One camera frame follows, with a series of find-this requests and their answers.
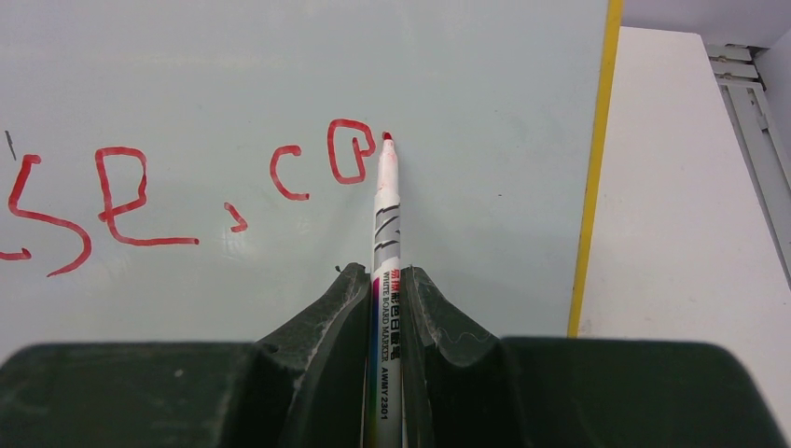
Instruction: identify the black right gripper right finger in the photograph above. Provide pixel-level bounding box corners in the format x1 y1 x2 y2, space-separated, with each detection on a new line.
401 267 513 447

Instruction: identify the aluminium frame rail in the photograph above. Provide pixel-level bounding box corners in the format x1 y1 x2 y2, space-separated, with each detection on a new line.
705 44 790 277

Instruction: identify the yellow-framed whiteboard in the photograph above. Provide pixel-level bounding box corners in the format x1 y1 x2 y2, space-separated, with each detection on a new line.
1 1 619 357

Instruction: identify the white marker pen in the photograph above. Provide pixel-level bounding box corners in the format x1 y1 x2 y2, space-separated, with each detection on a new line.
363 132 402 447

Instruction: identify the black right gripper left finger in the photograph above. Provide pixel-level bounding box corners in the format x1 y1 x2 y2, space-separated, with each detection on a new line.
254 263 370 447

